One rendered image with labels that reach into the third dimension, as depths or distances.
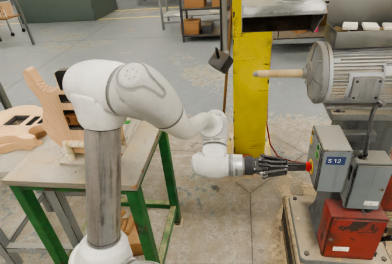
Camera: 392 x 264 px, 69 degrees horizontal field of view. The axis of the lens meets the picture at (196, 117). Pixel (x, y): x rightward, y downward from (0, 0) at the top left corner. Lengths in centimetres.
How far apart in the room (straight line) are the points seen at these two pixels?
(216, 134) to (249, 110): 123
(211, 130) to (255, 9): 49
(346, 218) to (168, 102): 111
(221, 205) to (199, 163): 121
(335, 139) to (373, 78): 26
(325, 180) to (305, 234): 74
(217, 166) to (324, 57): 58
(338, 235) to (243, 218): 81
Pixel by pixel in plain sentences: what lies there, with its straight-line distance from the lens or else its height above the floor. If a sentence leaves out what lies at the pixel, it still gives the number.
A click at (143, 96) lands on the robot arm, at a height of 147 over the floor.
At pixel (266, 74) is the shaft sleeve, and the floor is 125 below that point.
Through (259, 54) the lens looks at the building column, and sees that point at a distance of 215.
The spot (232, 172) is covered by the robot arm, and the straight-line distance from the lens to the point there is 114.
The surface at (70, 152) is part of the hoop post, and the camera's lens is 139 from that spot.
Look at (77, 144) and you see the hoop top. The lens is 134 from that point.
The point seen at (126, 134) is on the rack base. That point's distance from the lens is 141.
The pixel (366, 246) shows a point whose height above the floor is 43.
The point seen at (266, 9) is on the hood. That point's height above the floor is 152.
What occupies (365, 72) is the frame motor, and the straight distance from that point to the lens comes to 121.
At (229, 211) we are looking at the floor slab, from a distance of 227.
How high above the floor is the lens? 175
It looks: 32 degrees down
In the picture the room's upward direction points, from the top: 5 degrees counter-clockwise
